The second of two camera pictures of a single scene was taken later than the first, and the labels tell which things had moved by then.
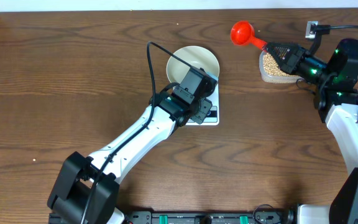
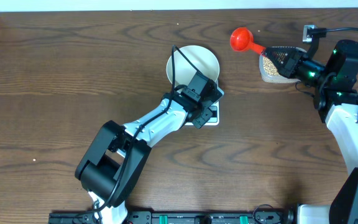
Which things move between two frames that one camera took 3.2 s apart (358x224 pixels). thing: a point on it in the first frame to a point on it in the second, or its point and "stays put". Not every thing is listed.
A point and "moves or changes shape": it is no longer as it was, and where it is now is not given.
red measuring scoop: (242, 33) moves or changes shape
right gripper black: (291, 58) stays put
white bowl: (195, 56) stays put
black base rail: (209, 217) stays put
